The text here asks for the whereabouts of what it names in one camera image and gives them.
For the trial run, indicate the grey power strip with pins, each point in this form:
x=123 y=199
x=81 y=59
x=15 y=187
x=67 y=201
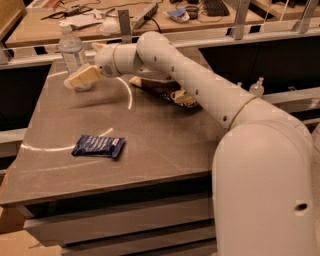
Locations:
x=146 y=14

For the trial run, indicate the metal bracket post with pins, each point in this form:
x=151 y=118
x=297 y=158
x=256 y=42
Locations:
x=125 y=26
x=240 y=18

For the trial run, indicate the blue rxbar blueberry wrapper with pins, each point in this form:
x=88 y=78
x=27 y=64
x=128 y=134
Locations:
x=90 y=145

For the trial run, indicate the metal bracket post left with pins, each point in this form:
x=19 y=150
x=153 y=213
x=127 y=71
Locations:
x=125 y=26

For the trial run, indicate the black keyboard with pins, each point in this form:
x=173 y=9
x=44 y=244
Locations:
x=214 y=8

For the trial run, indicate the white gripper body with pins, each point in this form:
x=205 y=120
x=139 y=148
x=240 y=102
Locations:
x=104 y=61

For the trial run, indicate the small clear bottle right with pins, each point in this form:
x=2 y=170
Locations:
x=257 y=88

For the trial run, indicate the metal bracket post right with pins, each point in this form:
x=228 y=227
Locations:
x=240 y=18

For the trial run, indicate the white round cup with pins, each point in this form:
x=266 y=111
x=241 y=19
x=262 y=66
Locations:
x=109 y=26

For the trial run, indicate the grey drawer cabinet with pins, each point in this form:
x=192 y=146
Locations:
x=154 y=199

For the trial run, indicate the black tape roll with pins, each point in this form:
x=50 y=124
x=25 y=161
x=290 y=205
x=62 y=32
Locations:
x=192 y=12

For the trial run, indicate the brown crumpled chip bag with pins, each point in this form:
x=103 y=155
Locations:
x=167 y=89

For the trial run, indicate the clear plastic water bottle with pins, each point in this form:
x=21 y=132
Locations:
x=71 y=49

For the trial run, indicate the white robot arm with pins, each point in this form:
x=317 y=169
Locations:
x=262 y=167

